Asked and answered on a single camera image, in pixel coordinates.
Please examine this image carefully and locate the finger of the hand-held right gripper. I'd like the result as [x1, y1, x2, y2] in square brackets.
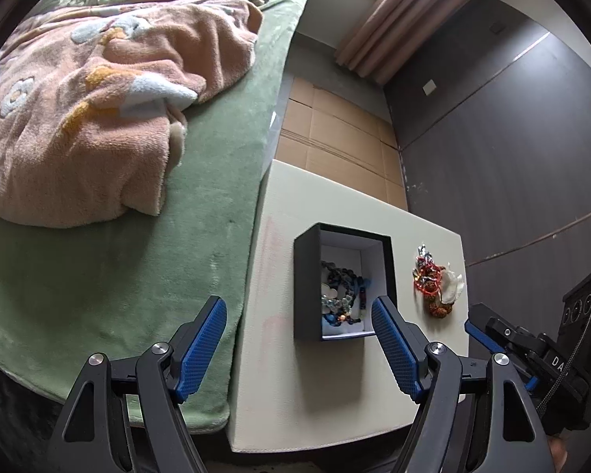
[464, 303, 520, 356]

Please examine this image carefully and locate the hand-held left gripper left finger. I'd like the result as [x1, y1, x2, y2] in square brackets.
[46, 296, 228, 473]

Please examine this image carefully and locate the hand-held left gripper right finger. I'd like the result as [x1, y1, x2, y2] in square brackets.
[371, 296, 557, 473]

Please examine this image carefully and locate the white shell ornament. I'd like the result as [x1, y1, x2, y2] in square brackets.
[438, 263, 466, 304]

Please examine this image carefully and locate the black jewelry box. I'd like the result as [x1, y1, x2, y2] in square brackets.
[294, 223, 399, 343]

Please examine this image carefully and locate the green bed sheet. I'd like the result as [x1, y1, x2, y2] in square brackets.
[0, 0, 310, 429]

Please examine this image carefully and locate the flattened cardboard sheet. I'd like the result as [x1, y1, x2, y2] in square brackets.
[275, 76, 409, 210]

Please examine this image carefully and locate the pink floral fleece blanket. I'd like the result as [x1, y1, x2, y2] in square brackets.
[0, 0, 264, 230]

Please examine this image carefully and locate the pink curtain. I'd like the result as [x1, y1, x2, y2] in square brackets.
[335, 0, 468, 87]

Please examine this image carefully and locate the heap of blue bead bracelets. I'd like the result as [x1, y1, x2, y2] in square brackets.
[320, 259, 372, 328]

